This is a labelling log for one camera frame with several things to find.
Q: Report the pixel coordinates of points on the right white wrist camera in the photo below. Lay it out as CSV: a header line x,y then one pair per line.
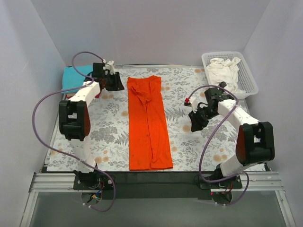
x,y
193,103

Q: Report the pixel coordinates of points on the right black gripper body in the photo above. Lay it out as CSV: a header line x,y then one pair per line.
x,y
200,114

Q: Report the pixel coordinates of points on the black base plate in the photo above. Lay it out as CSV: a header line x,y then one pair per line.
x,y
151,185

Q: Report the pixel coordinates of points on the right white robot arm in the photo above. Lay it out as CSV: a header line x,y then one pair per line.
x,y
255,141

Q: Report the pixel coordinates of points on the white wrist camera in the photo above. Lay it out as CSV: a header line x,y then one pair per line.
x,y
193,103
109,65

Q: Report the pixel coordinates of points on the white t shirt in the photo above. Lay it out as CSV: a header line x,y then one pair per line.
x,y
220,70

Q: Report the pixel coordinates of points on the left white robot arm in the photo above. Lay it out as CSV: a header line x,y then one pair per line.
x,y
74,121

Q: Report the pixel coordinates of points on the folded cyan t shirt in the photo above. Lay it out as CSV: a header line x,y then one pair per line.
x,y
73,79

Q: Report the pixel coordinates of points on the floral table mat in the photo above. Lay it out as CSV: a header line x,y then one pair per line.
x,y
110,123

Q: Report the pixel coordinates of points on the white plastic basket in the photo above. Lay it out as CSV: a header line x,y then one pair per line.
x,y
245,82

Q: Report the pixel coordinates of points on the aluminium frame rail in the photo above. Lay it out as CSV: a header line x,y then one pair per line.
x,y
61,182

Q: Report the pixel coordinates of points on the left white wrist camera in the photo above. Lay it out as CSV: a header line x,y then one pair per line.
x,y
109,65

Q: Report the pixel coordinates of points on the orange t shirt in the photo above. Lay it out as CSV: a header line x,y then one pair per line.
x,y
149,146

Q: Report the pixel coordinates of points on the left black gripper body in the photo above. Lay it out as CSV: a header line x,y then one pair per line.
x,y
110,80

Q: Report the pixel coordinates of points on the folded magenta t shirt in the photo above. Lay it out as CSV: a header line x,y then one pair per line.
x,y
70,95

